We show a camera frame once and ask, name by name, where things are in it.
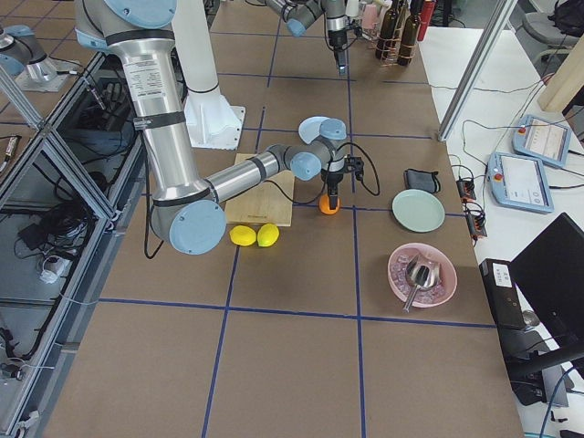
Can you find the aluminium frame post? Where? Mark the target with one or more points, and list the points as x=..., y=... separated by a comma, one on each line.
x=481, y=54

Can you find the pink bowl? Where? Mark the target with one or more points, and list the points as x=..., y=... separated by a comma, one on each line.
x=447, y=271

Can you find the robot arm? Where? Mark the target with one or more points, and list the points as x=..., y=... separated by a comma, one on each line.
x=299, y=17
x=165, y=51

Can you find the orange black adapter box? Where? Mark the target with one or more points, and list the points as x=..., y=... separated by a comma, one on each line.
x=466, y=190

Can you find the yellow lemon left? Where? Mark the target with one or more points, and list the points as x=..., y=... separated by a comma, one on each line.
x=242, y=235

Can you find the teach pendant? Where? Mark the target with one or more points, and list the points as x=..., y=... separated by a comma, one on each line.
x=543, y=139
x=519, y=182

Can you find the metal ice scoop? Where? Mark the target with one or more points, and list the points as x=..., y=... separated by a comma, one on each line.
x=421, y=274

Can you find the yellow lemon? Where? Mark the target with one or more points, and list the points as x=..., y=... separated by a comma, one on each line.
x=242, y=235
x=267, y=235

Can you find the black computer monitor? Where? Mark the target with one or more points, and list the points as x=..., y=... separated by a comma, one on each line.
x=549, y=274

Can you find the copper wire bottle rack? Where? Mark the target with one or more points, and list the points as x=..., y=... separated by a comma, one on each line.
x=392, y=60

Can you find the black mini computer box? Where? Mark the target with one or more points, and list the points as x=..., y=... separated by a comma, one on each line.
x=501, y=294

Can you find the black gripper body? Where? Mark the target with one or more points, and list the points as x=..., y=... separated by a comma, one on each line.
x=332, y=179
x=338, y=40

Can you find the near teach pendant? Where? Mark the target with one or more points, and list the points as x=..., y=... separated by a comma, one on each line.
x=519, y=182

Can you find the orange mandarin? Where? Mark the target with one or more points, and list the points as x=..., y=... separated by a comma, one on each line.
x=323, y=205

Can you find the yellow lemon right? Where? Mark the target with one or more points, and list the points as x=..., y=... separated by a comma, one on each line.
x=267, y=235

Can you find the dark grey folded cloth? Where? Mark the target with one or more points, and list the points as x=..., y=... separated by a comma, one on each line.
x=422, y=180

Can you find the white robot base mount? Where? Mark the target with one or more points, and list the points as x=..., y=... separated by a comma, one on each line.
x=212, y=123

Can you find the clear plastic ice cubes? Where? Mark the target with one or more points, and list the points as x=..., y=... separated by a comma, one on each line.
x=398, y=274

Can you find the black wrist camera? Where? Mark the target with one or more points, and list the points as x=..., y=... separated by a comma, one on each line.
x=354, y=165

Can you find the dark wine bottle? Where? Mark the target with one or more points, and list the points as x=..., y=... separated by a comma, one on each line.
x=409, y=33
x=389, y=25

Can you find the mint green plate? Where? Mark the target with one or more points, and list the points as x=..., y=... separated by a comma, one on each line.
x=418, y=211

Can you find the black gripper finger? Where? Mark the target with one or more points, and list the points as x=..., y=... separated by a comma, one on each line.
x=333, y=202

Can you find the bamboo cutting board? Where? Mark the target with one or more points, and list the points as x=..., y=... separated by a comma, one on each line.
x=260, y=204

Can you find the far teach pendant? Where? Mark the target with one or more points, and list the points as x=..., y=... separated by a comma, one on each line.
x=543, y=139

